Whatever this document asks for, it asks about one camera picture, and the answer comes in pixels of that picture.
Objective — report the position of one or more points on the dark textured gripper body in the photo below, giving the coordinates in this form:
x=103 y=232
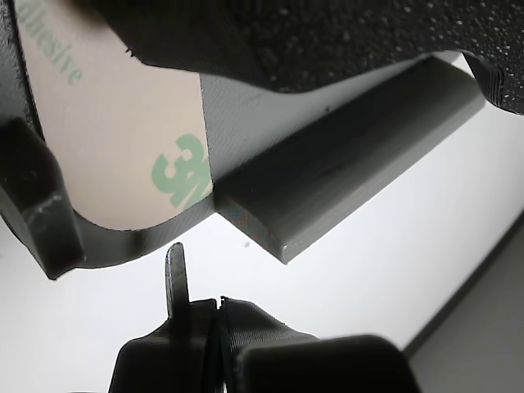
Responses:
x=389 y=32

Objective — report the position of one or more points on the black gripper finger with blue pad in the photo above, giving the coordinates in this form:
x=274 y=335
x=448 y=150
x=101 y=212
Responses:
x=176 y=32

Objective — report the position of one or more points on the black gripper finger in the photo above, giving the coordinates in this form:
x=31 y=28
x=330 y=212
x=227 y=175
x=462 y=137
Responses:
x=307 y=364

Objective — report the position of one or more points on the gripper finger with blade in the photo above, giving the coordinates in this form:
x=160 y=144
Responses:
x=163 y=360

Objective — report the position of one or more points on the pink tape film 3M print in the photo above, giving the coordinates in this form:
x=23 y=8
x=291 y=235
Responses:
x=123 y=143

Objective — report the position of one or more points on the grey plastic printed part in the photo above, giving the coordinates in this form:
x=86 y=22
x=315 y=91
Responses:
x=327 y=172

